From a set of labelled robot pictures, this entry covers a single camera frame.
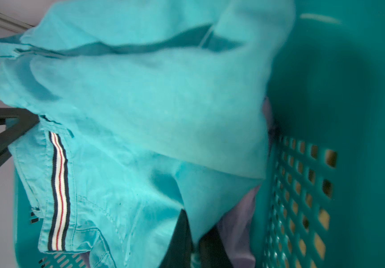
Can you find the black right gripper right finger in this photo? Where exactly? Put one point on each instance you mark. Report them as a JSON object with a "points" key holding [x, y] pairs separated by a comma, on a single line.
{"points": [[212, 252]]}

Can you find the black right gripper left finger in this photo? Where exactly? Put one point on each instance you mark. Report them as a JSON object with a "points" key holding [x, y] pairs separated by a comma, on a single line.
{"points": [[179, 252]]}

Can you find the teal pants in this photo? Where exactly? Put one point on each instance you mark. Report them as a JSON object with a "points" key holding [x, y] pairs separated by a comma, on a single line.
{"points": [[146, 109]]}

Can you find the purple pants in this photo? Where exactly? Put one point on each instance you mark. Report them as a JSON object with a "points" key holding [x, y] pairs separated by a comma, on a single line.
{"points": [[234, 230]]}

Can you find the teal plastic basket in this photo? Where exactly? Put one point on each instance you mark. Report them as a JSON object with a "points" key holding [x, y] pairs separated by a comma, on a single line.
{"points": [[322, 202]]}

